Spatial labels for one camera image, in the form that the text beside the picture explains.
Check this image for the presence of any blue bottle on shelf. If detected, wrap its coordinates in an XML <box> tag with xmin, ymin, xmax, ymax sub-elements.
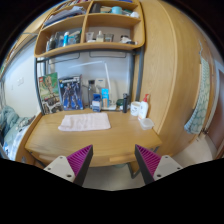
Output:
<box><xmin>63</xmin><ymin>31</ymin><xmax>69</xmax><ymax>47</ymax></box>

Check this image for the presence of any white pump lotion bottle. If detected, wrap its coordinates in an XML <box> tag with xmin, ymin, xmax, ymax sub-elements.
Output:
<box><xmin>138</xmin><ymin>94</ymin><xmax>149</xmax><ymax>120</ymax></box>

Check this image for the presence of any clear plastic container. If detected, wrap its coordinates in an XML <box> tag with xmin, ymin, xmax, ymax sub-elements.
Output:
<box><xmin>140</xmin><ymin>118</ymin><xmax>154</xmax><ymax>130</ymax></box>

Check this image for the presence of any green toy box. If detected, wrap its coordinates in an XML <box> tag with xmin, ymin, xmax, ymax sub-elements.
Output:
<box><xmin>39</xmin><ymin>73</ymin><xmax>62</xmax><ymax>114</ymax></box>

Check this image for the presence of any small blue box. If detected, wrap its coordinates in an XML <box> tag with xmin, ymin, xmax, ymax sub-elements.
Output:
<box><xmin>92</xmin><ymin>93</ymin><xmax>101</xmax><ymax>112</ymax></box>

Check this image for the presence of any wooden wall shelf unit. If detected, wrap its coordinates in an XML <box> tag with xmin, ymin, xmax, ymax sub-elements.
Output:
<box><xmin>34</xmin><ymin>0</ymin><xmax>145</xmax><ymax>58</ymax></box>

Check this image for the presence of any wooden desk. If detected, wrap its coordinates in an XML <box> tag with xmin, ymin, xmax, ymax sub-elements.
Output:
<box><xmin>25</xmin><ymin>109</ymin><xmax>162</xmax><ymax>167</ymax></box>

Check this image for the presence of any teal bowl on shelf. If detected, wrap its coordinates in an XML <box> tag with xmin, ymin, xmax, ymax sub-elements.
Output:
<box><xmin>111</xmin><ymin>6</ymin><xmax>122</xmax><ymax>15</ymax></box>

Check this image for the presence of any black bottle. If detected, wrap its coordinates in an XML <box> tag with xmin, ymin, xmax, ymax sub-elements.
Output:
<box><xmin>123</xmin><ymin>93</ymin><xmax>128</xmax><ymax>113</ymax></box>

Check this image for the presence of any blue robot model box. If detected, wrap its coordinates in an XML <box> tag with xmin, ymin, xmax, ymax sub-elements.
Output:
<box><xmin>58</xmin><ymin>75</ymin><xmax>83</xmax><ymax>111</ymax></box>

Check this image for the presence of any clear glass bottle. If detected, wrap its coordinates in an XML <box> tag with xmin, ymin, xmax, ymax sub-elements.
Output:
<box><xmin>88</xmin><ymin>80</ymin><xmax>96</xmax><ymax>108</ymax></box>

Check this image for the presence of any tall wooden wardrobe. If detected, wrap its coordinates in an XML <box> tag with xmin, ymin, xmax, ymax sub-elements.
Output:
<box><xmin>140</xmin><ymin>0</ymin><xmax>214</xmax><ymax>156</ymax></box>

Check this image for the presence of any teal bed blanket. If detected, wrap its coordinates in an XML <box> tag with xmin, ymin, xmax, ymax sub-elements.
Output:
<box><xmin>0</xmin><ymin>106</ymin><xmax>34</xmax><ymax>160</ymax></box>

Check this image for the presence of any green patterned hanging towel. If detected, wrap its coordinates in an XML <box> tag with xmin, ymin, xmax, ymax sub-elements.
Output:
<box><xmin>183</xmin><ymin>55</ymin><xmax>212</xmax><ymax>135</ymax></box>

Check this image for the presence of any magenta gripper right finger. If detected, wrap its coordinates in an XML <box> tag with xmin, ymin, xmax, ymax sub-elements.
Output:
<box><xmin>135</xmin><ymin>145</ymin><xmax>182</xmax><ymax>184</ymax></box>

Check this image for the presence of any white mug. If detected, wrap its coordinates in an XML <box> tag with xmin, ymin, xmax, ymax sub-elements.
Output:
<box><xmin>130</xmin><ymin>101</ymin><xmax>140</xmax><ymax>116</ymax></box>

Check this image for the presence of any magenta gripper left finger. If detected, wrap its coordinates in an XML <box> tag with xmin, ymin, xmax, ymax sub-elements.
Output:
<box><xmin>45</xmin><ymin>145</ymin><xmax>93</xmax><ymax>186</ymax></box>

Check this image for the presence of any pale pink towel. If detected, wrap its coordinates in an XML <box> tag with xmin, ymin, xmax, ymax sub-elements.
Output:
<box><xmin>58</xmin><ymin>113</ymin><xmax>111</xmax><ymax>132</ymax></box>

